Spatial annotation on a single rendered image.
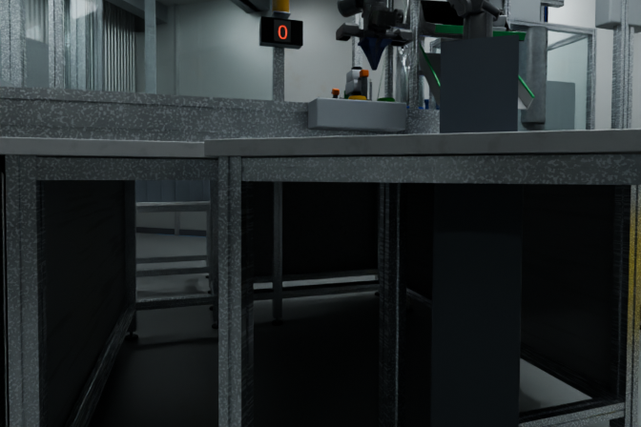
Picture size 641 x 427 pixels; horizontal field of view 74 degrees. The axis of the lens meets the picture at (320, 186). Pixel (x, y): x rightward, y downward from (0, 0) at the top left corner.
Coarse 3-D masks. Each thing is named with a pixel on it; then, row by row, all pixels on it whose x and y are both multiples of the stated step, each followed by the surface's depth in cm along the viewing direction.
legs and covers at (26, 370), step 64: (64, 192) 107; (128, 192) 201; (384, 192) 96; (576, 192) 136; (640, 192) 115; (64, 256) 107; (128, 256) 202; (384, 256) 96; (576, 256) 136; (640, 256) 116; (64, 320) 106; (128, 320) 181; (384, 320) 95; (576, 320) 136; (64, 384) 106; (384, 384) 95; (576, 384) 131
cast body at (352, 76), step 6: (348, 72) 116; (354, 72) 114; (348, 78) 117; (354, 78) 114; (348, 84) 117; (354, 84) 113; (360, 84) 114; (348, 90) 117; (354, 90) 113; (360, 90) 114
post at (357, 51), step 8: (352, 16) 233; (360, 16) 230; (360, 24) 230; (352, 40) 234; (352, 48) 234; (360, 48) 231; (352, 56) 234; (360, 56) 231; (352, 64) 234; (360, 64) 231
